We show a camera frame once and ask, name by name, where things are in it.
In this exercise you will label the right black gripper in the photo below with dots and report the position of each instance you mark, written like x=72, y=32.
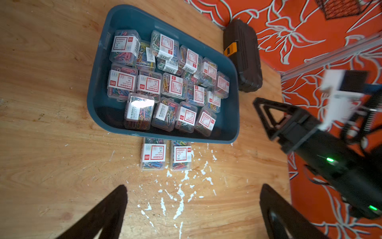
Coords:
x=356, y=178

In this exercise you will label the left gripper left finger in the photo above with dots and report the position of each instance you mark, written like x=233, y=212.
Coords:
x=105, y=219

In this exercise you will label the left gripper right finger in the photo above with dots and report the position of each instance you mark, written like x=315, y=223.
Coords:
x=283, y=221

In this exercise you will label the removed paper clip box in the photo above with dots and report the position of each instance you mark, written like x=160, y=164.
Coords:
x=181, y=157
x=154, y=152

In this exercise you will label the blue plastic storage tray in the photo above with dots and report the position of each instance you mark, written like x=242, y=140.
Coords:
x=202, y=77

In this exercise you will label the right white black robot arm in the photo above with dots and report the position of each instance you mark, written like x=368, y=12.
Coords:
x=351, y=105

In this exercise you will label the paper clip box front right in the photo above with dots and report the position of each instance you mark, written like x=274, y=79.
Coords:
x=205, y=122

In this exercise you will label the paper clip box front left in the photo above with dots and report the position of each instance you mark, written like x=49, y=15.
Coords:
x=138, y=112

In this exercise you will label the paper clip box middle left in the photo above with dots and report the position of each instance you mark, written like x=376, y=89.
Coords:
x=122, y=81

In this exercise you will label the paper clip box back middle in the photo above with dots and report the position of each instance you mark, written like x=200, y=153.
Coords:
x=164, y=47

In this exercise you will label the paper clip box back left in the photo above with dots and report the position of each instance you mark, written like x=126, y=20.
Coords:
x=125, y=47

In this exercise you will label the black tool case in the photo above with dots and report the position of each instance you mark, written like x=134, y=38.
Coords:
x=241, y=47

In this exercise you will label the black wire wall basket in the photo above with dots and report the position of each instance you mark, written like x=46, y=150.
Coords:
x=338, y=9

